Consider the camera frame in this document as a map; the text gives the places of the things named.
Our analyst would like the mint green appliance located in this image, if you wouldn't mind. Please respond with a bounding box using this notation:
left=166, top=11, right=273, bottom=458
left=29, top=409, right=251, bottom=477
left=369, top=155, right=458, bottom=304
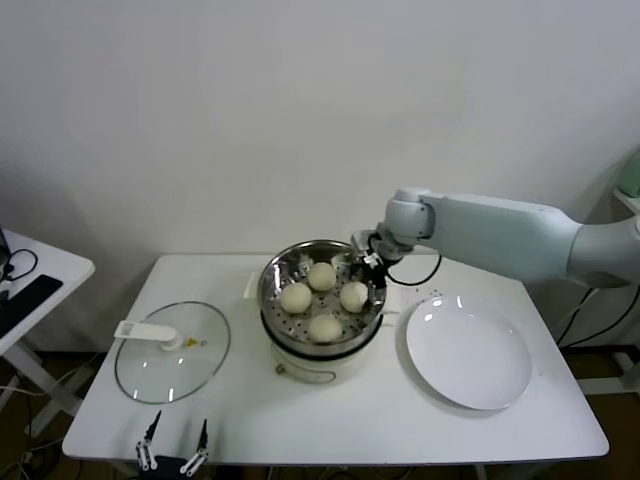
left=618, top=148, right=640, bottom=199

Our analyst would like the white electric cooker pot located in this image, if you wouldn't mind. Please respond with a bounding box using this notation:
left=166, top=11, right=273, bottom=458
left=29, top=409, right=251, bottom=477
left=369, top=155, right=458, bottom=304
left=243, top=272, right=404, bottom=386

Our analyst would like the white floor cable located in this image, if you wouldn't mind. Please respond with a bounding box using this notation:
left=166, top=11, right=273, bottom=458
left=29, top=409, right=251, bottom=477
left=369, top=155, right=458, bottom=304
left=0, top=352, right=101, bottom=396

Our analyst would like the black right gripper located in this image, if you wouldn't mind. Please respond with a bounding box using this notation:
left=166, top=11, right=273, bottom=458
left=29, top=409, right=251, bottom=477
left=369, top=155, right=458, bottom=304
left=349, top=252, right=389, bottom=306

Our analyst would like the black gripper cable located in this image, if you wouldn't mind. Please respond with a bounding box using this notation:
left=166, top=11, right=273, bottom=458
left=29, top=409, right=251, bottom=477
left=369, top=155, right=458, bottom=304
left=387, top=253, right=442, bottom=288

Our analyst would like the black desk cable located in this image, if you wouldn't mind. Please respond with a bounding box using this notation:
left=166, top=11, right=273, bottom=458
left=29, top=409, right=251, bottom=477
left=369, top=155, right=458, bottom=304
left=5, top=248, right=40, bottom=282

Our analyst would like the glass lid with white handle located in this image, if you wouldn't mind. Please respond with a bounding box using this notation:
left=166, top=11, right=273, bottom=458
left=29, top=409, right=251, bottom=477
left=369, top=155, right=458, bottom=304
left=114, top=300, right=233, bottom=405

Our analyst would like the white steamed baozi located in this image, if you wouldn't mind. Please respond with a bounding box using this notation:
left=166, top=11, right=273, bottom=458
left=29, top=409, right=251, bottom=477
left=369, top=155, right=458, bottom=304
left=279, top=283, right=314, bottom=316
left=306, top=263, right=336, bottom=292
left=338, top=281, right=370, bottom=313
left=307, top=313, right=344, bottom=344

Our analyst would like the black power cable with adapter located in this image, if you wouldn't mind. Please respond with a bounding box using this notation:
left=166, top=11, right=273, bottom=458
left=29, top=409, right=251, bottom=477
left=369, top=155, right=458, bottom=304
left=557, top=284, right=640, bottom=350

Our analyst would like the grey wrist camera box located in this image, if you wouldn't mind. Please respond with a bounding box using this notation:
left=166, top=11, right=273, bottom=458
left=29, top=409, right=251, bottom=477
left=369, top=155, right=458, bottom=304
left=349, top=229, right=374, bottom=254

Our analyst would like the white shelf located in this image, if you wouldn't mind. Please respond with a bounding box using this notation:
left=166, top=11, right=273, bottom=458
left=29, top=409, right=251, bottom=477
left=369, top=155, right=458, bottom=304
left=612, top=188, right=640, bottom=219

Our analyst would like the white furniture leg base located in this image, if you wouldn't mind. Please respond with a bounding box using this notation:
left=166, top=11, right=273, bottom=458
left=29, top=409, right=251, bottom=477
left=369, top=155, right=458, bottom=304
left=579, top=349, right=640, bottom=396

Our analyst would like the white side desk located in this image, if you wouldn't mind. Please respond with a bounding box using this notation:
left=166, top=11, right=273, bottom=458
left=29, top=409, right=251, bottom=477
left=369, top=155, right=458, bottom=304
left=0, top=227, right=97, bottom=421

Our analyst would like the white round plate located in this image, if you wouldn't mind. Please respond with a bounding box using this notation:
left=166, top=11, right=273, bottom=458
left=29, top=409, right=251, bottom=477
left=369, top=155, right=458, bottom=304
left=404, top=295, right=533, bottom=412

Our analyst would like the black keyboard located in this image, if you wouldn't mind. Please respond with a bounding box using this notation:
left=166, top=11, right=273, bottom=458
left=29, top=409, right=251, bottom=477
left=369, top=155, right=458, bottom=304
left=0, top=274, right=65, bottom=339

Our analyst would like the perforated steel steamer basket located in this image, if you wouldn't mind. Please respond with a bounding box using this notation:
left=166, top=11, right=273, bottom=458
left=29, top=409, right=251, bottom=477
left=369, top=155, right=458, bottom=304
left=257, top=240, right=389, bottom=357

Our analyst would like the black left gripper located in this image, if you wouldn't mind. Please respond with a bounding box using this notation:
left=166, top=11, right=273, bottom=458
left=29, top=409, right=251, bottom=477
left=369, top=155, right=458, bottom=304
left=135, top=410, right=208, bottom=476

